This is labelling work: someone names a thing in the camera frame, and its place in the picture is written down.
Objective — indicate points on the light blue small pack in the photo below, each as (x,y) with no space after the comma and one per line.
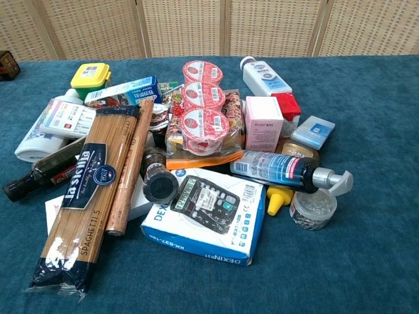
(312,131)

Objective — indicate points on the red white cup pack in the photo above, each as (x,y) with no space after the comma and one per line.
(203,162)

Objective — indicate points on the red lidded plastic cup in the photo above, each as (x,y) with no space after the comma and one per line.
(203,72)
(204,131)
(203,95)

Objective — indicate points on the brown printed snack packet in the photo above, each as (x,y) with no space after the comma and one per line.
(233,109)

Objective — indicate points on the spice grinder black cap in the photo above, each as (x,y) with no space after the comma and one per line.
(160,186)

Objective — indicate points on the small brown white sachet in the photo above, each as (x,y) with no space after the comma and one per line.
(159,117)

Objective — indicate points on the pink box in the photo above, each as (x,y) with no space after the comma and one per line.
(263,122)

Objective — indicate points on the colourful snack packet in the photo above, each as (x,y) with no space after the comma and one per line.
(173,101)

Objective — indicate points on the small green box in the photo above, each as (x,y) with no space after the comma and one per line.
(170,87)

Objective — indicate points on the blue white calculator box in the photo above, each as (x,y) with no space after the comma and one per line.
(229,235)

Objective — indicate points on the copper brown roll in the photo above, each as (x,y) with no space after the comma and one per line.
(127,176)

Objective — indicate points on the brown honey bottle yellow cap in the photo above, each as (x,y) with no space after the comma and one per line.
(296,148)

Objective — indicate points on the red and white box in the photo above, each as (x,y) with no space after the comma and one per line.
(289,106)

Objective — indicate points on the white bottle blue label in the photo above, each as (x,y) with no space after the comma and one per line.
(265,76)

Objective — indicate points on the blue and white carton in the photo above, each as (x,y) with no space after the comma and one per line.
(131,91)

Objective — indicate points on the clear tub of paper clips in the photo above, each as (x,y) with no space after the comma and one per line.
(311,212)

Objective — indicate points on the woven rattan folding screen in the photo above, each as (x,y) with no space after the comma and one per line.
(183,26)

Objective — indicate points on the spaghetti pack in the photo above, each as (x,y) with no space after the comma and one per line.
(82,212)

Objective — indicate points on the coloured marker pen pack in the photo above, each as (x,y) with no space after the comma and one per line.
(70,121)

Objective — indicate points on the yellow small box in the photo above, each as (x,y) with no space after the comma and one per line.
(90,73)

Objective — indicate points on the blue table cloth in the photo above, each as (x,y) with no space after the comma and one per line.
(327,261)

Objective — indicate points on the dark glass oil bottle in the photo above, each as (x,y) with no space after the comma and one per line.
(42,171)

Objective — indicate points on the large white bottle blue print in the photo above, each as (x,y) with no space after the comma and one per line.
(36,144)

